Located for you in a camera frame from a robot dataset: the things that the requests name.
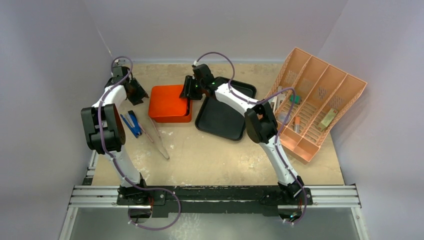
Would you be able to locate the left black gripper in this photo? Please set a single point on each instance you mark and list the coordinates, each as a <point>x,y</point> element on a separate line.
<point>141,93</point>

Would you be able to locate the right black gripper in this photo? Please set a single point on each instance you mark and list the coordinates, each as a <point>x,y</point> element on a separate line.
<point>191,89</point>

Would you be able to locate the orange box lid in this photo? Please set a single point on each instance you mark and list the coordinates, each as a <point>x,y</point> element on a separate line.
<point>165,91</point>

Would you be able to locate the orange chocolate box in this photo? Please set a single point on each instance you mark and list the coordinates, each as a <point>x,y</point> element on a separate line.
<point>176,110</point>

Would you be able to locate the pink metal tongs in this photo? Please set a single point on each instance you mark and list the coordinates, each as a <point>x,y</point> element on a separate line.
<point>151,131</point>

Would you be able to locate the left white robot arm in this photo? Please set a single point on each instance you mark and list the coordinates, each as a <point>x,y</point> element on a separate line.
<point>104,129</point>

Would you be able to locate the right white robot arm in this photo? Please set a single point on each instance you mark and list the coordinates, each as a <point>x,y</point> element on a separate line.
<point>260,122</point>

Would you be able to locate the black tray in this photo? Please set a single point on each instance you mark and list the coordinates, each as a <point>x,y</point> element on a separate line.
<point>219,119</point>

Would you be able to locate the blue stapler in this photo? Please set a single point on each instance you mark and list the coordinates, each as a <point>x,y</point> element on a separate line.
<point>132,123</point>

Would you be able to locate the paper clip jar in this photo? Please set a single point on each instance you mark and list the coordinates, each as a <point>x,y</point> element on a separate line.
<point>281,117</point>

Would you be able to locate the green eraser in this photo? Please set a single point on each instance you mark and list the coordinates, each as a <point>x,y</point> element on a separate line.
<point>296,99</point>

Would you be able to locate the glue stick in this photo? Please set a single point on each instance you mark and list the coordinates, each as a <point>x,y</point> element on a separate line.
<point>297,124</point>

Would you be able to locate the pink desk organizer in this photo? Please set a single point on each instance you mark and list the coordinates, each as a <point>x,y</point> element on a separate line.
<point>322,87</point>

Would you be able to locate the staple box in organizer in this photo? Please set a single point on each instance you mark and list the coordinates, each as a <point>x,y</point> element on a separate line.
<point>327,119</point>

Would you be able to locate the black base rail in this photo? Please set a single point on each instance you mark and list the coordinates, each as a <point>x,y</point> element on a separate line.
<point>268,200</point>

